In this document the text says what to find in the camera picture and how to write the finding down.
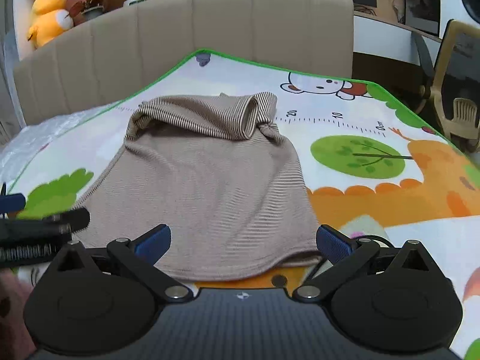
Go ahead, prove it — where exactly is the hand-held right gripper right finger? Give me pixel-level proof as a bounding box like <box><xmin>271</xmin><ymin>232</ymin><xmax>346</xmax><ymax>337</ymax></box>
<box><xmin>292</xmin><ymin>225</ymin><xmax>437</xmax><ymax>302</ymax></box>

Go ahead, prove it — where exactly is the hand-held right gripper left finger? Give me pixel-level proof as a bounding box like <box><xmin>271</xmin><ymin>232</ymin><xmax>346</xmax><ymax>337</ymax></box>
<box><xmin>49</xmin><ymin>224</ymin><xmax>190</xmax><ymax>303</ymax></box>

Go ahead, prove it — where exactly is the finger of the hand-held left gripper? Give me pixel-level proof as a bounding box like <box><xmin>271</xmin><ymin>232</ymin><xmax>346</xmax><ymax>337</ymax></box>
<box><xmin>0</xmin><ymin>208</ymin><xmax>91</xmax><ymax>247</ymax></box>
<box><xmin>0</xmin><ymin>183</ymin><xmax>26</xmax><ymax>219</ymax></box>

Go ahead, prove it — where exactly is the beige striped garment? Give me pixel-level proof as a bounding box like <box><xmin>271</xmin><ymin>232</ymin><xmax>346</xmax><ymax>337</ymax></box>
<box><xmin>71</xmin><ymin>92</ymin><xmax>325</xmax><ymax>282</ymax></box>

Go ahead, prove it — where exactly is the pink cloth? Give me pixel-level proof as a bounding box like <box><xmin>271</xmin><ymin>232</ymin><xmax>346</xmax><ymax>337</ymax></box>
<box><xmin>0</xmin><ymin>270</ymin><xmax>36</xmax><ymax>360</ymax></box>

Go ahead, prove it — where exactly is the clear plastic sheet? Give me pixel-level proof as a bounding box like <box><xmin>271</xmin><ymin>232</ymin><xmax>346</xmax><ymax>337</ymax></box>
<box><xmin>0</xmin><ymin>103</ymin><xmax>124</xmax><ymax>196</ymax></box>

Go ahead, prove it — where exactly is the cartoon print play mat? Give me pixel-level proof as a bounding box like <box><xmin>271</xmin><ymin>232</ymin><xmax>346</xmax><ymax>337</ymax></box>
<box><xmin>7</xmin><ymin>48</ymin><xmax>480</xmax><ymax>360</ymax></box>

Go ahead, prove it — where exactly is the yellow plush duck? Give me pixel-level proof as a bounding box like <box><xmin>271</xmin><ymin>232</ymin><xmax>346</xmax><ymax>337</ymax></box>
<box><xmin>26</xmin><ymin>0</ymin><xmax>74</xmax><ymax>50</ymax></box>

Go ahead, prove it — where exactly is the beige padded headboard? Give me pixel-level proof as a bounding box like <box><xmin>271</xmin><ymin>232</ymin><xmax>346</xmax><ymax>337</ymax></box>
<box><xmin>13</xmin><ymin>0</ymin><xmax>355</xmax><ymax>126</ymax></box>

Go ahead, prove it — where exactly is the beige mesh office chair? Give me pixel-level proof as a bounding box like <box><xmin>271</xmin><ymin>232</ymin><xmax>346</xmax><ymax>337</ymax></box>
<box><xmin>410</xmin><ymin>0</ymin><xmax>480</xmax><ymax>154</ymax></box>

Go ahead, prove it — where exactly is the white desk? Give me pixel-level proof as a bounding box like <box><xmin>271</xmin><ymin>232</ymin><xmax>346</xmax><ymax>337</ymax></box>
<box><xmin>352</xmin><ymin>9</ymin><xmax>443</xmax><ymax>64</ymax></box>

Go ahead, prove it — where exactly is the black cable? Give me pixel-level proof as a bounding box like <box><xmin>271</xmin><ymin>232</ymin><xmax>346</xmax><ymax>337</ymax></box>
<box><xmin>356</xmin><ymin>234</ymin><xmax>394</xmax><ymax>250</ymax></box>

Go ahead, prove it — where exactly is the black picture frame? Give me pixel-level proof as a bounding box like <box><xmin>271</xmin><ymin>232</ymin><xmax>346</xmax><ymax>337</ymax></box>
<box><xmin>403</xmin><ymin>0</ymin><xmax>441</xmax><ymax>36</ymax></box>

